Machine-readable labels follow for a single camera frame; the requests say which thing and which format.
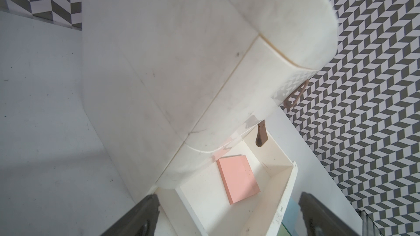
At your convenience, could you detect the white drawer cabinet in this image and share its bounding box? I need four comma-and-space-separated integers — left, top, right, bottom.
82, 0, 338, 202

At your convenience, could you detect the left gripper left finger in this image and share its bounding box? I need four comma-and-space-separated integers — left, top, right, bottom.
101, 194, 160, 236

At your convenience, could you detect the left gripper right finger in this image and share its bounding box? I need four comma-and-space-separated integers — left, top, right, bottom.
299, 192, 358, 236

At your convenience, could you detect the pink sticky note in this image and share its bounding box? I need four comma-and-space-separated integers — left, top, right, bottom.
216, 155, 260, 205

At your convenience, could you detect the green sticky note centre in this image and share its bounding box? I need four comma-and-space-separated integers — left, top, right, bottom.
277, 224, 292, 236

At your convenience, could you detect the blue sticky note top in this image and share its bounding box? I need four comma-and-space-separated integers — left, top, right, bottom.
282, 198, 300, 236

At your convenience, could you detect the brown drawer handle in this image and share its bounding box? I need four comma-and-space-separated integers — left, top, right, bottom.
283, 80, 309, 109
255, 120, 268, 148

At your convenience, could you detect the brown middle drawer handle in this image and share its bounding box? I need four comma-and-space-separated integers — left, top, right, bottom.
283, 80, 309, 109

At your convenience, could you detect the brown bottom drawer handle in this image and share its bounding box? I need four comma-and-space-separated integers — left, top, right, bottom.
255, 120, 268, 148

